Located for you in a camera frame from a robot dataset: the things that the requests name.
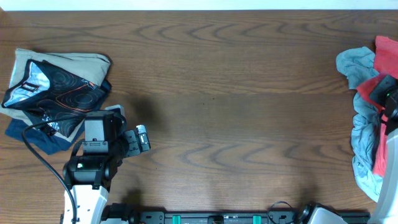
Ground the light blue t-shirt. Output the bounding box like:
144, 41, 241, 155
336, 47, 383, 202

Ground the red t-shirt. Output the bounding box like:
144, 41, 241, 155
357, 35, 397, 177

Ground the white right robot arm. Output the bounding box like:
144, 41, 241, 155
368, 90, 397, 224

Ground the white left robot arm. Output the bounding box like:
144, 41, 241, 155
60, 185, 109, 224

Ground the folded beige shirt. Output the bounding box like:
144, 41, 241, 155
1, 49, 111, 141

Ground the folded navy blue shirt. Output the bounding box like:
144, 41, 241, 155
5, 118, 85, 155

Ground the folded black patterned shirt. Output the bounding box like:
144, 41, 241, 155
1, 59, 111, 138

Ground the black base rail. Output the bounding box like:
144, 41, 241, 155
99, 201, 371, 224

